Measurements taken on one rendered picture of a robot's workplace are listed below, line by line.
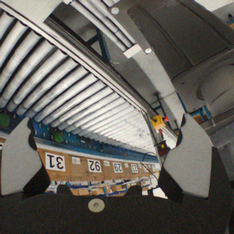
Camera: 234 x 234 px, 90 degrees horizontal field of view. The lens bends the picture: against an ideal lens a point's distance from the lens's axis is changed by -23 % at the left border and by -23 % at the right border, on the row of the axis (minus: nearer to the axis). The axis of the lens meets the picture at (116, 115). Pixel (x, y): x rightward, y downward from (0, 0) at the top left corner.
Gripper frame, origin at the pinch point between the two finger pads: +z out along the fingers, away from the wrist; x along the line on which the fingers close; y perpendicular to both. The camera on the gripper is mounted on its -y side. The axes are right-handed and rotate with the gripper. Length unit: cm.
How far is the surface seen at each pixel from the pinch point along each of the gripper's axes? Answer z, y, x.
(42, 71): 45, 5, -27
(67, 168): 56, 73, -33
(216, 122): 1.7, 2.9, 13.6
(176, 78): 11.8, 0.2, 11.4
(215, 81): 10.9, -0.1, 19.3
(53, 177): 58, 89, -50
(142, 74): 169, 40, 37
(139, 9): 34.8, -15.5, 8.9
